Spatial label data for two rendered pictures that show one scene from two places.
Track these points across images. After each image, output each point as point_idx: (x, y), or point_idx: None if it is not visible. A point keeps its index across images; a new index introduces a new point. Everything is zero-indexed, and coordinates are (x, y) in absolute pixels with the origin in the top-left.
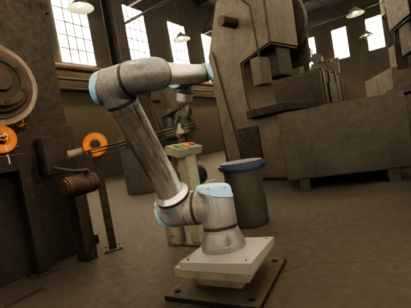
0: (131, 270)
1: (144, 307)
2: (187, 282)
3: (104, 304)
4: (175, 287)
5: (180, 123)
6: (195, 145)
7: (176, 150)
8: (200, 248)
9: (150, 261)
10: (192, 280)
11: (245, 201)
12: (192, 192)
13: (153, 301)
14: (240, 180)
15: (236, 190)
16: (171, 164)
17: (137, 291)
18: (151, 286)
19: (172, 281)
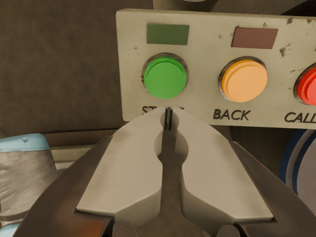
0: (68, 36)
1: (15, 120)
2: (56, 142)
3: (0, 73)
4: (44, 135)
5: (219, 218)
6: (295, 114)
7: (122, 104)
8: (59, 165)
9: (97, 45)
10: (61, 145)
11: (250, 151)
12: (3, 217)
13: (26, 122)
14: (274, 167)
15: (260, 146)
16: (196, 6)
17: (33, 90)
18: (46, 98)
19: (63, 116)
